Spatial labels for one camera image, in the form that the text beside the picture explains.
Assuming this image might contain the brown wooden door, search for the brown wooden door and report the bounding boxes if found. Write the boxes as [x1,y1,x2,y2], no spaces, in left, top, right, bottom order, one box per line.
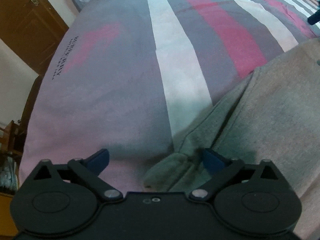
[1,0,68,76]

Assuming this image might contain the striped pink grey bedsheet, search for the striped pink grey bedsheet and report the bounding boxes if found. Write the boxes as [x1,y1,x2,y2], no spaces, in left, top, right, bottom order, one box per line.
[19,0,319,192]

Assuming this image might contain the wooden bedside shelf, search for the wooden bedside shelf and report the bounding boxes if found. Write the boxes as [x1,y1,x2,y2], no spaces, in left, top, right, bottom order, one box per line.
[1,120,26,195]

